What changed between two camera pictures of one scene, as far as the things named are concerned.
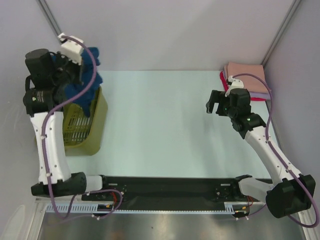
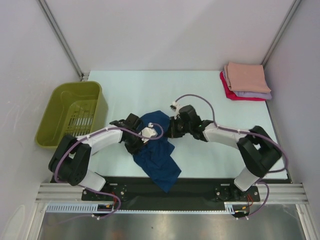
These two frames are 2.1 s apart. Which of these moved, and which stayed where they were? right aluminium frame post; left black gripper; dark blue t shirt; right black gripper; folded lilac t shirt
Moved: left black gripper; dark blue t shirt; right black gripper
Stayed: folded lilac t shirt; right aluminium frame post
